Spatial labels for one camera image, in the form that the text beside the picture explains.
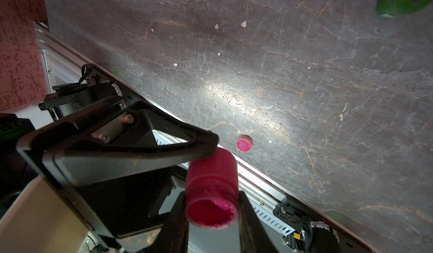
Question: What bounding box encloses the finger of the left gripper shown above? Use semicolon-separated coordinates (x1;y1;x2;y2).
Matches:
77;166;186;238
16;96;219;187

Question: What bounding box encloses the pink lid front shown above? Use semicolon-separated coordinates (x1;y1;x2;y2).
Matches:
236;135;253;152

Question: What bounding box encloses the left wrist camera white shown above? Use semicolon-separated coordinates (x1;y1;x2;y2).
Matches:
1;176;89;253

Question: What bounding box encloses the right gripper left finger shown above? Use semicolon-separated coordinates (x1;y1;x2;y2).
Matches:
148;192;189;253

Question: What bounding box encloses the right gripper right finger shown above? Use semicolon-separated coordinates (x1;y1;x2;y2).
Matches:
238;191;278;253

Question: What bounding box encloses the pink paint jar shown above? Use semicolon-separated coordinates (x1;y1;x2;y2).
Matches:
185;147;239;230

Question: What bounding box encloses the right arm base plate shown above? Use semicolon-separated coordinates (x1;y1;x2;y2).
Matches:
272;197;372;253

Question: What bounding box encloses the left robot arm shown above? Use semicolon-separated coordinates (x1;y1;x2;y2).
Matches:
16;82;219;239

